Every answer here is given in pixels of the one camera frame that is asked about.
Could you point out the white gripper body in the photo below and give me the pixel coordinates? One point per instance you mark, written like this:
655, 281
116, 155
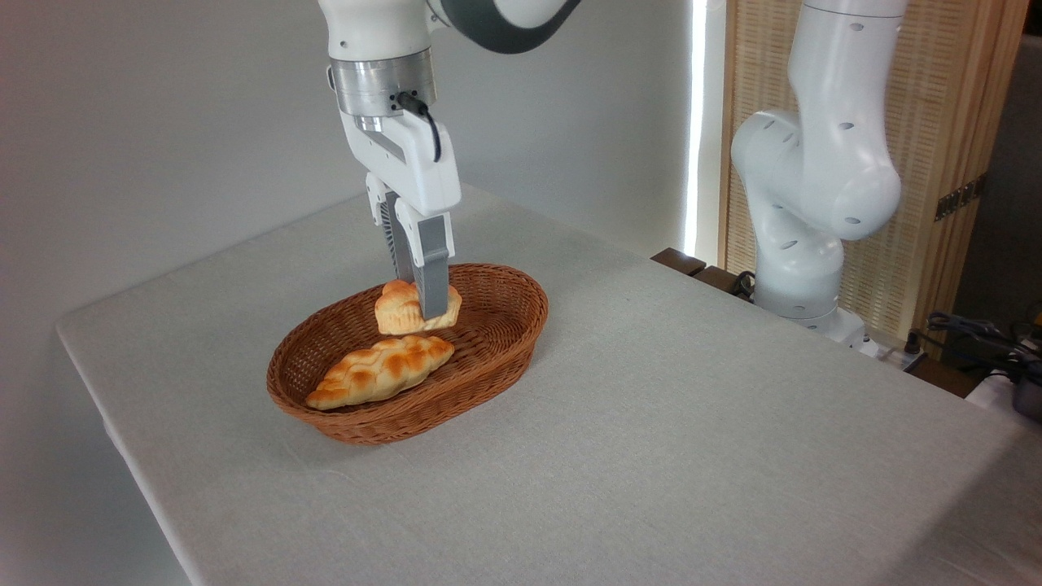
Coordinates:
411, 167

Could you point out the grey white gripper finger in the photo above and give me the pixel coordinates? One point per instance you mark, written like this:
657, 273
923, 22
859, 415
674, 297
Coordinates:
389, 220
431, 252

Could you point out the small round bread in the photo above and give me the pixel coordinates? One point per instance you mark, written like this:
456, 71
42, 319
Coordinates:
397, 313

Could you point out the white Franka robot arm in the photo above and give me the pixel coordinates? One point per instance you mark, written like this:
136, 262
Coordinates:
822, 163

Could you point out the long braided bread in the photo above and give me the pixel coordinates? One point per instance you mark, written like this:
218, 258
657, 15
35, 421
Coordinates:
383, 370

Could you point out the brown wicker oval basket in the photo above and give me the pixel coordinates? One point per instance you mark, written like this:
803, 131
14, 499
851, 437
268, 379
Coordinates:
488, 366

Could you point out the dark wooden base platform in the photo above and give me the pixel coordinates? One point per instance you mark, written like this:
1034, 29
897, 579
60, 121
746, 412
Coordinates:
692, 267

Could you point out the light grey tablecloth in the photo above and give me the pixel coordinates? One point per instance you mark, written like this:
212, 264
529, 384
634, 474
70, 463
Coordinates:
651, 448

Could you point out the white power strip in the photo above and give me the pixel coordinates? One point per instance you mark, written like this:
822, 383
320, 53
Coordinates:
891, 350

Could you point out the dark metal screen hinge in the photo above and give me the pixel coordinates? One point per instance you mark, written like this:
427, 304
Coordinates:
961, 198

